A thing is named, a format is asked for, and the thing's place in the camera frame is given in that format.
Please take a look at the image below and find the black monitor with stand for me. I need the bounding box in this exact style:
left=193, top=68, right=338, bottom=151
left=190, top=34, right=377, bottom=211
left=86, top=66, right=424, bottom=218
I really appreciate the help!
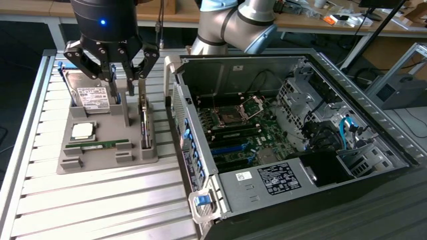
left=357, top=0, right=406, bottom=21

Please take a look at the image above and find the brown wooden box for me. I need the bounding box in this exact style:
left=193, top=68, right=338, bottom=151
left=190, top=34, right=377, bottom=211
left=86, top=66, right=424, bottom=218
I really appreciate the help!
left=136, top=0, right=177, bottom=15

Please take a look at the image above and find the white small box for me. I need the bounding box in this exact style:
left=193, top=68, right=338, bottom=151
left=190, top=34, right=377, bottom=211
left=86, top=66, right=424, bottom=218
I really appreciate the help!
left=345, top=15, right=373, bottom=28

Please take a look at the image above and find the black camera cable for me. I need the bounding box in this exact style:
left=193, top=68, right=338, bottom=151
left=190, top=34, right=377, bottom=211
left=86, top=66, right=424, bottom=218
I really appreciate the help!
left=154, top=0, right=166, bottom=50

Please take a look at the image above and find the black installed RAM stick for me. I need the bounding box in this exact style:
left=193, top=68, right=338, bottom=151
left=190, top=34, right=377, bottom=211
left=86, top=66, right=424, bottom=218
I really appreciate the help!
left=210, top=126, right=261, bottom=141

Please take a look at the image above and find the blue SATA wire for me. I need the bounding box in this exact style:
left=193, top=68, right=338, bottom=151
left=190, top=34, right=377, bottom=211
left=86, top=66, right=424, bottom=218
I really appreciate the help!
left=337, top=116, right=357, bottom=151

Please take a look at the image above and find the orange small box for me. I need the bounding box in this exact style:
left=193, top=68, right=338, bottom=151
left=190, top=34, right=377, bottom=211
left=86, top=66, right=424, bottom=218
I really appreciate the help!
left=321, top=14, right=338, bottom=26

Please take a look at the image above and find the silver chipset heatsink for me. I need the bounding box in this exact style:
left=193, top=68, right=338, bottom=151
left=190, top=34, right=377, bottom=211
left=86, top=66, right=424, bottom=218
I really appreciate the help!
left=256, top=148, right=280, bottom=163

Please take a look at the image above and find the blue expansion slot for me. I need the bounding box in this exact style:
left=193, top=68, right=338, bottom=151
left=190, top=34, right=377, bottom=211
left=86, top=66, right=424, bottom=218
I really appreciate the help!
left=209, top=143, right=249, bottom=156

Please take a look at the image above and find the gray plastic parts rack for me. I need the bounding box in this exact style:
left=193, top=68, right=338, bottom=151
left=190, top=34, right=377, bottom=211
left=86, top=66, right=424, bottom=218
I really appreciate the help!
left=54, top=79, right=160, bottom=175

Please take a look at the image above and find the green RAM stick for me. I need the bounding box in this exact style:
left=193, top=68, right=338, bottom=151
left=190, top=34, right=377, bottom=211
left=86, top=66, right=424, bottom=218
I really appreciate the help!
left=64, top=139, right=130, bottom=151

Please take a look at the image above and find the gray metal device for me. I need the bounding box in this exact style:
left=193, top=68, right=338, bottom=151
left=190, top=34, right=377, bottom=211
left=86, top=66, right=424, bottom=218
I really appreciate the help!
left=274, top=0, right=304, bottom=15

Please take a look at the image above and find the aluminium profile frame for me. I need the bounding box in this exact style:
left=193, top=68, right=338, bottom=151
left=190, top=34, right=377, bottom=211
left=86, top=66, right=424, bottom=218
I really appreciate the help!
left=385, top=41, right=427, bottom=83

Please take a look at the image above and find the black power wire bundle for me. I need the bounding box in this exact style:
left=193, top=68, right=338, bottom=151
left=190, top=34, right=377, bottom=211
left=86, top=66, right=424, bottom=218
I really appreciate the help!
left=301, top=119, right=344, bottom=153

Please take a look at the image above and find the black plastic shroud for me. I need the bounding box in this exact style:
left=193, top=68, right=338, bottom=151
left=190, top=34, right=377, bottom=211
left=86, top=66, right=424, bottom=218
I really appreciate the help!
left=297, top=151, right=354, bottom=188

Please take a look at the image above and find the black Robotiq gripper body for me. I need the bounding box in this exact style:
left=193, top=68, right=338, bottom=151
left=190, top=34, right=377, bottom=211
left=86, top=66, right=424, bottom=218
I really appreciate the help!
left=69, top=0, right=142, bottom=64

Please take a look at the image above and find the silver socket cover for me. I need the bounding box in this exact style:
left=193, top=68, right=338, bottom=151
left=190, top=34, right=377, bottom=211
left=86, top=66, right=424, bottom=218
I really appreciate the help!
left=237, top=96, right=266, bottom=118

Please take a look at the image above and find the graphics card with silver bracket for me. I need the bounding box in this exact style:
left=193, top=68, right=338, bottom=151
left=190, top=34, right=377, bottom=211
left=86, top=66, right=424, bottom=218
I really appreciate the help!
left=137, top=76, right=152, bottom=151

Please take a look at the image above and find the gray computer tower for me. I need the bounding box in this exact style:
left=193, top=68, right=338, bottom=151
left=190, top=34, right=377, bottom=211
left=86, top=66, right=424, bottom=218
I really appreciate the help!
left=364, top=73, right=427, bottom=111

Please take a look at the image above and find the gray slotted disk bay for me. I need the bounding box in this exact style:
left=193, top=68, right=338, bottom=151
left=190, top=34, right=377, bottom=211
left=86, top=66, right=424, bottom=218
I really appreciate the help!
left=334, top=143, right=393, bottom=178

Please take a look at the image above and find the open black PC case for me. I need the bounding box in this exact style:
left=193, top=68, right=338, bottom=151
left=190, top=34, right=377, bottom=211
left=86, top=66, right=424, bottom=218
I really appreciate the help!
left=162, top=48, right=427, bottom=240

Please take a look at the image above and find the green motherboard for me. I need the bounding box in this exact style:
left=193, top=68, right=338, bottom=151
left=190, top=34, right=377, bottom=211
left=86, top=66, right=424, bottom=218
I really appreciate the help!
left=196, top=94, right=301, bottom=173

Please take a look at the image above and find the silver perforated disk bay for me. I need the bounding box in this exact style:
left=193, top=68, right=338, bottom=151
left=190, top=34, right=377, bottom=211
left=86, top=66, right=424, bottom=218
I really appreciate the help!
left=276, top=74, right=337, bottom=131

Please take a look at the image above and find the silver CPU chip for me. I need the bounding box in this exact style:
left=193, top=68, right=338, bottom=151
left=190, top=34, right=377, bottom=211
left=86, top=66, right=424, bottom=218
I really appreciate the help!
left=69, top=122, right=97, bottom=142

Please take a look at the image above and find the hard disk in blue bracket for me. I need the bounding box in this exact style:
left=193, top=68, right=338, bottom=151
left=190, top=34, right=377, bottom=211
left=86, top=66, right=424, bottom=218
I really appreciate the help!
left=56, top=61, right=121, bottom=115

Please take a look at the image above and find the gray power supply unit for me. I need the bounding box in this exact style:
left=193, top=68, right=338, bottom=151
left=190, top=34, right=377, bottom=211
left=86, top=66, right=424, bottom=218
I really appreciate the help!
left=217, top=159, right=321, bottom=218

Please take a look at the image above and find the CPU socket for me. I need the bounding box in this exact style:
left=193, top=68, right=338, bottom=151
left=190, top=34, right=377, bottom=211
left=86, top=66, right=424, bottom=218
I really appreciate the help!
left=212, top=106, right=249, bottom=126

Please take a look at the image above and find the black tripod pole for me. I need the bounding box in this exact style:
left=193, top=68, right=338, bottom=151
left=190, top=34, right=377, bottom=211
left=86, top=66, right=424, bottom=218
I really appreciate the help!
left=338, top=0, right=410, bottom=74

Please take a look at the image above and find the black looped wire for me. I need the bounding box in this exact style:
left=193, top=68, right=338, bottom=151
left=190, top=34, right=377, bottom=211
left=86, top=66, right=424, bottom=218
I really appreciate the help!
left=249, top=68, right=288, bottom=97

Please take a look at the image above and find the brown cardboard box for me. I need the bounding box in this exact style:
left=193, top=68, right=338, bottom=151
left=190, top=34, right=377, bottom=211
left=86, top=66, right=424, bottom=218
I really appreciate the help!
left=401, top=1, right=427, bottom=25

